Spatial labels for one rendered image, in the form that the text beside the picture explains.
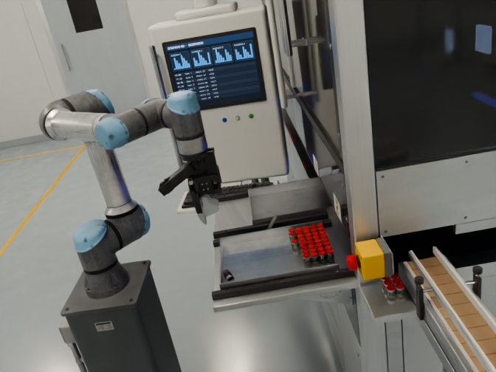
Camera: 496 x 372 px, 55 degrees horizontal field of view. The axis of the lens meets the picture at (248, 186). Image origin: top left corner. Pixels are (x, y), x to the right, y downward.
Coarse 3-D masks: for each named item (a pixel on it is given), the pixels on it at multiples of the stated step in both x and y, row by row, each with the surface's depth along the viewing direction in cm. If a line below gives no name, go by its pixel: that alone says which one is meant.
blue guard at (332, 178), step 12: (288, 108) 239; (300, 108) 187; (300, 120) 194; (300, 132) 202; (312, 132) 166; (312, 144) 171; (324, 144) 144; (312, 156) 177; (324, 156) 149; (324, 168) 153; (336, 168) 131; (324, 180) 158; (336, 180) 135; (336, 192) 138; (348, 228) 129
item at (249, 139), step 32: (160, 32) 198; (192, 32) 197; (224, 32) 196; (256, 32) 196; (160, 64) 204; (192, 64) 202; (224, 64) 201; (256, 64) 201; (224, 96) 207; (256, 96) 206; (224, 128) 214; (256, 128) 213; (224, 160) 221; (256, 160) 219; (288, 160) 227
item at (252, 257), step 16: (304, 224) 156; (224, 240) 157; (240, 240) 158; (256, 240) 158; (272, 240) 157; (288, 240) 155; (224, 256) 153; (240, 256) 151; (256, 256) 149; (272, 256) 148; (288, 256) 146; (240, 272) 143; (256, 272) 141; (272, 272) 140; (288, 272) 133; (304, 272) 133; (224, 288) 134
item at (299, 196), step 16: (256, 192) 188; (272, 192) 189; (288, 192) 187; (304, 192) 185; (320, 192) 182; (256, 208) 179; (272, 208) 177; (288, 208) 175; (304, 208) 173; (320, 208) 164
